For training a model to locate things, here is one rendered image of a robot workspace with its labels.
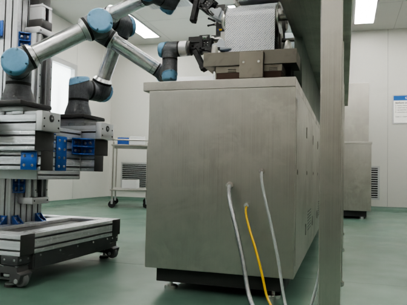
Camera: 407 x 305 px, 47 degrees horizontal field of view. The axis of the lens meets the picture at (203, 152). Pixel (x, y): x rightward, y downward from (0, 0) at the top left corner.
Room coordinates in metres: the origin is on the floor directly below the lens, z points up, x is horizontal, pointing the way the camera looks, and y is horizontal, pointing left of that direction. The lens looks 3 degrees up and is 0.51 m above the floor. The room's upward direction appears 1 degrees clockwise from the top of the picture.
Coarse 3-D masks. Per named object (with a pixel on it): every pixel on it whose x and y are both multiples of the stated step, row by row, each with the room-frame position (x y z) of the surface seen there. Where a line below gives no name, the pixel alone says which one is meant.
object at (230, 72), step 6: (228, 66) 2.01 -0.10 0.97; (234, 66) 2.00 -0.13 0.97; (264, 66) 1.96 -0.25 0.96; (270, 66) 1.96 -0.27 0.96; (276, 66) 1.95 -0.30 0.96; (282, 66) 1.96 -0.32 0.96; (216, 72) 2.02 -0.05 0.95; (222, 72) 2.02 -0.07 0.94; (228, 72) 2.01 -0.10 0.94; (234, 72) 2.00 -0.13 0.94; (264, 72) 1.97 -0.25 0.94; (270, 72) 1.96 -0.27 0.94; (276, 72) 1.95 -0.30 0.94; (282, 72) 1.98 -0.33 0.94; (222, 78) 2.02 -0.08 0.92; (228, 78) 2.01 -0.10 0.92; (234, 78) 2.00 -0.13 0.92
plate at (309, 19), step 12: (288, 0) 1.68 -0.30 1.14; (300, 0) 1.68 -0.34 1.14; (312, 0) 1.68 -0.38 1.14; (348, 0) 1.67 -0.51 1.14; (288, 12) 1.81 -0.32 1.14; (300, 12) 1.80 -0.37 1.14; (312, 12) 1.80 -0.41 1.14; (348, 12) 1.79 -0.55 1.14; (300, 24) 1.95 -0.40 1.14; (312, 24) 1.95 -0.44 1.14; (348, 24) 1.94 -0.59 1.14; (300, 36) 2.12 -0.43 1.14; (312, 36) 2.12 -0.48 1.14; (348, 36) 2.11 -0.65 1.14; (312, 48) 2.32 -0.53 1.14; (348, 48) 2.31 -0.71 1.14; (312, 60) 2.56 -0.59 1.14; (348, 60) 2.54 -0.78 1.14; (348, 72) 2.84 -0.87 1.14; (348, 84) 3.21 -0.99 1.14; (348, 96) 3.91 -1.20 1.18
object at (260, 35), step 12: (228, 24) 2.20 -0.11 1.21; (240, 24) 2.18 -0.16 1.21; (252, 24) 2.17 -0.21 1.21; (264, 24) 2.15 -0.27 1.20; (228, 36) 2.20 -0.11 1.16; (240, 36) 2.18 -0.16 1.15; (252, 36) 2.17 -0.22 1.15; (264, 36) 2.15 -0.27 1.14; (240, 48) 2.18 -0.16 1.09; (252, 48) 2.17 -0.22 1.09; (264, 48) 2.15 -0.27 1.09
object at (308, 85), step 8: (296, 40) 2.13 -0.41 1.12; (304, 48) 2.22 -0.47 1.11; (304, 56) 2.23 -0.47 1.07; (304, 64) 2.23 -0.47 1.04; (296, 72) 2.13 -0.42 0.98; (304, 72) 2.24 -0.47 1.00; (312, 72) 2.76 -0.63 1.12; (304, 80) 2.24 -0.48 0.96; (312, 80) 2.77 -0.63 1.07; (304, 88) 2.25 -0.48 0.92; (312, 88) 2.78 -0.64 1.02; (312, 96) 2.78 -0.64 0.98; (312, 104) 2.79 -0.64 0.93
